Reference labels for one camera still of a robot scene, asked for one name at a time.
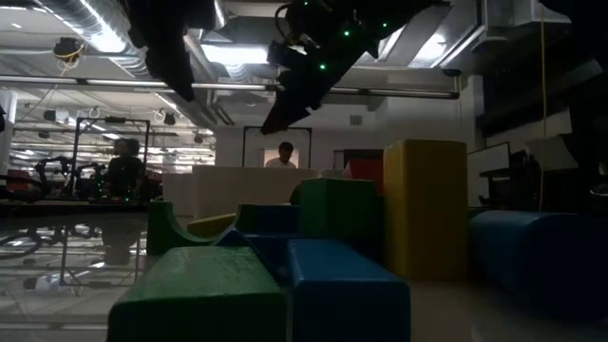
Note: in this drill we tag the bright ceiling light panel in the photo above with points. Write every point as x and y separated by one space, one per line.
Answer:
235 53

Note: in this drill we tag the blue wooden cube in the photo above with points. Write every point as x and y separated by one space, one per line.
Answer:
252 247
268 218

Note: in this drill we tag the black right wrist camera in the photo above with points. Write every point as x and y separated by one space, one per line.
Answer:
285 54

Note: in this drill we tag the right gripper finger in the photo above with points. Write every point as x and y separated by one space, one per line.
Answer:
280 118
304 108

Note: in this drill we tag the black background robot arms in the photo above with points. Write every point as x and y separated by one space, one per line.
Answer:
52 166

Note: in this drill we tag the red wooden cube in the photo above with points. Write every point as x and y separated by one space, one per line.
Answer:
366 173

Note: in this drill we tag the green wooden arch block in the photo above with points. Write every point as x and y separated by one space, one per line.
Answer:
159 228

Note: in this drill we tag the long blue wooden block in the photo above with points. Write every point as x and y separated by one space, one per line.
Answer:
537 256
347 294

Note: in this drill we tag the long ceiling pipe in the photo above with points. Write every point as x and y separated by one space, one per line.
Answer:
119 82

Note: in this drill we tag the person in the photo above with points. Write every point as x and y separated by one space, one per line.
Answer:
284 157
124 171

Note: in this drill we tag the long yellow wooden block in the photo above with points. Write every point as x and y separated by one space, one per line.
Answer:
211 225

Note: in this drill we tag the silver ventilation duct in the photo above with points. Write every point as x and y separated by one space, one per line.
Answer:
66 14

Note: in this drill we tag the yellow wooden cube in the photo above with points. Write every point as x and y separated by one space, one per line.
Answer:
425 209

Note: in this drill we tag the long green wooden block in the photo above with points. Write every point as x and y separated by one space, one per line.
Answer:
199 294

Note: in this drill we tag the black robot station frame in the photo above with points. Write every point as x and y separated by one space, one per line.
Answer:
114 119

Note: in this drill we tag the white board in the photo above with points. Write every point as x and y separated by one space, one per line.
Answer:
489 171

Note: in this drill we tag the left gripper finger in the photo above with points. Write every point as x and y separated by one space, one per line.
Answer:
173 57

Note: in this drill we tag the black monitor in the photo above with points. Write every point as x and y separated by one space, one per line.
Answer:
363 153

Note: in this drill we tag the green wooden cube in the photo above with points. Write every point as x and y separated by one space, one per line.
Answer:
339 214

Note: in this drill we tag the black door frame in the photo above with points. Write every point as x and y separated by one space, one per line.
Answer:
299 127

